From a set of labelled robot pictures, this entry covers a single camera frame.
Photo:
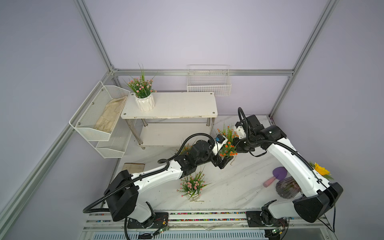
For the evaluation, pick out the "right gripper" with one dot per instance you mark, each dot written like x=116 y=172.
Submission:
x=236 y=143

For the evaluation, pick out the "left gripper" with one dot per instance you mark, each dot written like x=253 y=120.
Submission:
x=223 y=162

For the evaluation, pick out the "orange flower plant white pot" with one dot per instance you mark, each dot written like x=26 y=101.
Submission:
x=186 y=149

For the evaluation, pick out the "pink flower plant white pot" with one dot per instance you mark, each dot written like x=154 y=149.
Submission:
x=143 y=91

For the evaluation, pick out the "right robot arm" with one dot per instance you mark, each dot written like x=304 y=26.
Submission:
x=318 y=194

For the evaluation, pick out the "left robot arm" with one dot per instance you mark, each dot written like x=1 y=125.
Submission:
x=123 y=193

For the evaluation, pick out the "white two-tier rack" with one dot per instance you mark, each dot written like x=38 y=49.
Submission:
x=174 y=117

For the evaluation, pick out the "purple pink garden trowel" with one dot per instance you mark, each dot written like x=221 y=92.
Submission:
x=279 y=173

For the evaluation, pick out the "yellow flowers purple vase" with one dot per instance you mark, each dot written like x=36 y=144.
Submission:
x=288 y=188

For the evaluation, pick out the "beige glove in mesh shelf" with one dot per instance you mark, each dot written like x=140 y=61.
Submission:
x=110 y=115

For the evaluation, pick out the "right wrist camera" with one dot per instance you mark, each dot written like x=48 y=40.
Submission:
x=240 y=132

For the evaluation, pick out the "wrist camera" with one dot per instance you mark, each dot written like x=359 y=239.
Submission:
x=219 y=142
x=240 y=132

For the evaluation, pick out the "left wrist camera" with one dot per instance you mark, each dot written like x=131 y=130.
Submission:
x=219 y=142

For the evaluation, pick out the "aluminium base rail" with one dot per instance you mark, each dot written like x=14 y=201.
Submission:
x=206 y=225

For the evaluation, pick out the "white wire wall basket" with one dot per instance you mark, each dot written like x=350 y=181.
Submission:
x=209 y=80

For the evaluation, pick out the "white mesh wall shelf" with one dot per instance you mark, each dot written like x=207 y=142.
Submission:
x=112 y=145

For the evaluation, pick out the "aluminium frame rails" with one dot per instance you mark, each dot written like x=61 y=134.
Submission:
x=14 y=208

